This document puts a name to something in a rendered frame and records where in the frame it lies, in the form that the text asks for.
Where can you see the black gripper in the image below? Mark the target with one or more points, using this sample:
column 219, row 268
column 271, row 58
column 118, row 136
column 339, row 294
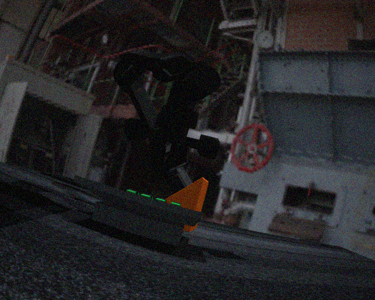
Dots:
column 206, row 146

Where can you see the light grey switch panel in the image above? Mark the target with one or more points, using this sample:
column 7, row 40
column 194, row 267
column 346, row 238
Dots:
column 140, row 214

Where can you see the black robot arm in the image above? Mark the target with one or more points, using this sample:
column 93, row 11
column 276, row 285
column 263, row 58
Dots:
column 195, row 81

